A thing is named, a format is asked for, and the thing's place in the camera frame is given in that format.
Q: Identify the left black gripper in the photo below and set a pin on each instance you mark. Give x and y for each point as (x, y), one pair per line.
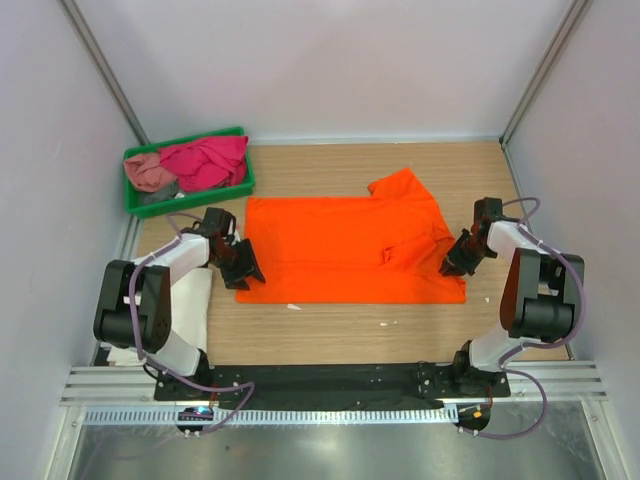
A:
(235, 279)

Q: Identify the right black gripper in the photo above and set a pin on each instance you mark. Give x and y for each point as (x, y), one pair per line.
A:
(452, 256)

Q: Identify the orange t shirt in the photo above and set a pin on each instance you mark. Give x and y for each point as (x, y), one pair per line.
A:
(385, 248)

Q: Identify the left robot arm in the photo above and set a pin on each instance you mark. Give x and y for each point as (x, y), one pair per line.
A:
(134, 305)

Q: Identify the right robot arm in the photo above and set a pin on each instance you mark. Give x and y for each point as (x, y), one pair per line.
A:
(542, 305)

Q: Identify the folded white t shirt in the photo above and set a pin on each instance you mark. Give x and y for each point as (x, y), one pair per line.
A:
(189, 316)

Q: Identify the magenta t shirt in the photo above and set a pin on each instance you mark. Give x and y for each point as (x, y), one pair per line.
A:
(207, 163)

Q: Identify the grey t shirt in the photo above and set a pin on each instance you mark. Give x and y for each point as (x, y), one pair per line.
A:
(169, 192)

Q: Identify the green plastic bin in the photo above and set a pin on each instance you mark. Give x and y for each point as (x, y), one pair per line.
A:
(191, 200)

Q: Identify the dusty pink t shirt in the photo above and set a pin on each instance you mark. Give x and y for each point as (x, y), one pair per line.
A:
(146, 174)

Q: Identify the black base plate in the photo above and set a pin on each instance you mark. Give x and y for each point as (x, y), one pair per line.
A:
(364, 387)

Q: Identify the white slotted cable duct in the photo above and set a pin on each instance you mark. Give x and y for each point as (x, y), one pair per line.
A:
(202, 416)

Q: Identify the aluminium front rail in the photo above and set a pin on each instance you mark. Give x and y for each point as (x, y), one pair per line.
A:
(106, 385)

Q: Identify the right aluminium corner post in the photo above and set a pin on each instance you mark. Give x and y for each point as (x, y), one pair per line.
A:
(561, 38)

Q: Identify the aluminium corner post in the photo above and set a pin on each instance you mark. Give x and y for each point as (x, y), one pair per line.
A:
(91, 45)
(561, 38)

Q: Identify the left aluminium corner post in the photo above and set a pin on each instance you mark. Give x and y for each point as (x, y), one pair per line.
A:
(91, 45)

